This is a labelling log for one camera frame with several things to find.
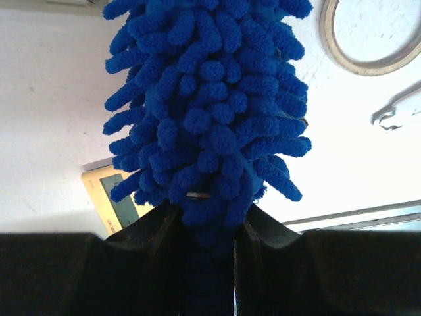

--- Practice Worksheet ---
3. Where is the beige calculator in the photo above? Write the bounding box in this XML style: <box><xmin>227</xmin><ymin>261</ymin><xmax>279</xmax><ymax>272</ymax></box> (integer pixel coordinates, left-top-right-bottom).
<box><xmin>81</xmin><ymin>158</ymin><xmax>153</xmax><ymax>235</ymax></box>

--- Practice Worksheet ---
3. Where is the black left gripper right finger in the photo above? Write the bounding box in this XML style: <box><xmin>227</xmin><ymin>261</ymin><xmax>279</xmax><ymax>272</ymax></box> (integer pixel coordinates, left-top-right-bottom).
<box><xmin>235</xmin><ymin>206</ymin><xmax>420</xmax><ymax>315</ymax></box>

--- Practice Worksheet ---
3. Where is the blue microfibre duster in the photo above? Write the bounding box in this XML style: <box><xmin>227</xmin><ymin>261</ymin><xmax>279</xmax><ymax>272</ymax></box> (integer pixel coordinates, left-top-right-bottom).
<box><xmin>103</xmin><ymin>1</ymin><xmax>312</xmax><ymax>315</ymax></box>

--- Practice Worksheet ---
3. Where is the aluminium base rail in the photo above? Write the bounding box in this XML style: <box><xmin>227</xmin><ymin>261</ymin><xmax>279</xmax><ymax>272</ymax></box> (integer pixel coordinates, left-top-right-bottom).
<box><xmin>283</xmin><ymin>200</ymin><xmax>420</xmax><ymax>233</ymax></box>

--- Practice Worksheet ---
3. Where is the masking tape roll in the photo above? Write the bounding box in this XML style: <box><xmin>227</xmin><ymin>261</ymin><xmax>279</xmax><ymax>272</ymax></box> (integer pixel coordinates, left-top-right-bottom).
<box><xmin>319</xmin><ymin>1</ymin><xmax>420</xmax><ymax>76</ymax></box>

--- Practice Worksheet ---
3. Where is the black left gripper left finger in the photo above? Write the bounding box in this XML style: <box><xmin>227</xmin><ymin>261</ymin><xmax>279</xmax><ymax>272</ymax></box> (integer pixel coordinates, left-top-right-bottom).
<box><xmin>1</xmin><ymin>202</ymin><xmax>182</xmax><ymax>315</ymax></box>

